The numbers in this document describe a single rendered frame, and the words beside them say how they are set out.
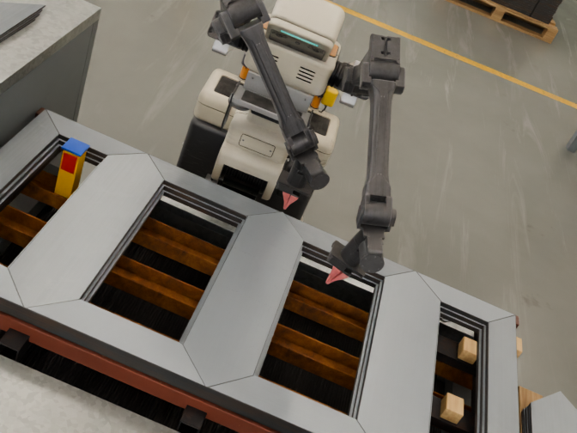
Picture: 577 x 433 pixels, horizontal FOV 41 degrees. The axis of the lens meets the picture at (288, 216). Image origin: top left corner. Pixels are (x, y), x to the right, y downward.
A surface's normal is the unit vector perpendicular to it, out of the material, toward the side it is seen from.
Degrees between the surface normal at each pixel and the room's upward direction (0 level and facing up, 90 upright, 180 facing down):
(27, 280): 0
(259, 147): 98
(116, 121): 0
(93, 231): 0
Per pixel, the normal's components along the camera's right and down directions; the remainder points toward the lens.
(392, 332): 0.33, -0.74
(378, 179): 0.11, -0.33
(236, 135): -0.21, 0.66
